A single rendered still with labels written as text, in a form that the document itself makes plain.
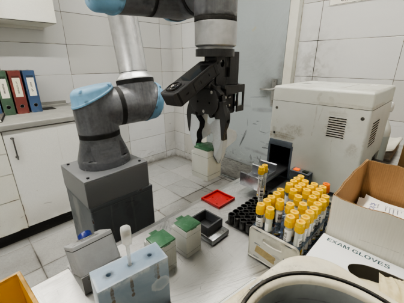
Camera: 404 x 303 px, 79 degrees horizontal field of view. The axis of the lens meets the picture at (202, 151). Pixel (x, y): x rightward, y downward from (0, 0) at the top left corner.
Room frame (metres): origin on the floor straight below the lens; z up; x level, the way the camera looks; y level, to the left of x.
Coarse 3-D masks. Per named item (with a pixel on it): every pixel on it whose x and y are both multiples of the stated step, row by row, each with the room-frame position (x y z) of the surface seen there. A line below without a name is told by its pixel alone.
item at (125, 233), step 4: (120, 228) 0.26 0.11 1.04; (124, 228) 0.26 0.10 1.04; (128, 228) 0.26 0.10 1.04; (120, 232) 0.26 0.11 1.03; (124, 232) 0.26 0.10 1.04; (128, 232) 0.26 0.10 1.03; (124, 236) 0.26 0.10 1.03; (128, 236) 0.26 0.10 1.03; (124, 240) 0.26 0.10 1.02; (128, 240) 0.26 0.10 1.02; (124, 244) 0.26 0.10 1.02; (128, 244) 0.26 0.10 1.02
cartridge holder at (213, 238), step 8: (192, 216) 0.47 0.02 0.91; (200, 216) 0.49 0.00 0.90; (208, 216) 0.49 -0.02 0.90; (216, 216) 0.47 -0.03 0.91; (208, 224) 0.47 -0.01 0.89; (216, 224) 0.45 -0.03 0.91; (208, 232) 0.43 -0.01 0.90; (216, 232) 0.44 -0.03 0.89; (224, 232) 0.44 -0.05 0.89; (208, 240) 0.42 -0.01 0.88; (216, 240) 0.42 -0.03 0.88
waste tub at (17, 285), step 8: (16, 272) 0.25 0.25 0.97; (8, 280) 0.24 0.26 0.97; (16, 280) 0.25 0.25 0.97; (24, 280) 0.24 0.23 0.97; (0, 288) 0.24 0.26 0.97; (8, 288) 0.24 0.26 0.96; (16, 288) 0.25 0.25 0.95; (24, 288) 0.23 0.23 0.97; (0, 296) 0.23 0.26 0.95; (8, 296) 0.24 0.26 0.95; (16, 296) 0.24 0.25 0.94; (24, 296) 0.25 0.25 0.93; (32, 296) 0.22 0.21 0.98
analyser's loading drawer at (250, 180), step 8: (256, 168) 0.69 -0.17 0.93; (272, 168) 0.70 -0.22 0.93; (280, 168) 0.73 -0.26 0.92; (240, 176) 0.66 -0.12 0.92; (248, 176) 0.64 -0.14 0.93; (256, 176) 0.67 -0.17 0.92; (272, 176) 0.67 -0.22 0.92; (240, 184) 0.66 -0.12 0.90; (248, 184) 0.64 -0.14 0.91; (256, 184) 0.62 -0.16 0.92
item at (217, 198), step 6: (210, 192) 0.63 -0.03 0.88; (216, 192) 0.64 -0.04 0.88; (222, 192) 0.63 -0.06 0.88; (204, 198) 0.60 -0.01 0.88; (210, 198) 0.61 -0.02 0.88; (216, 198) 0.61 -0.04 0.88; (222, 198) 0.61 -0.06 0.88; (228, 198) 0.61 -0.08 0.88; (234, 198) 0.60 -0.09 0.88; (210, 204) 0.58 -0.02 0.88; (216, 204) 0.56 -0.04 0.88; (222, 204) 0.56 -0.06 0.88
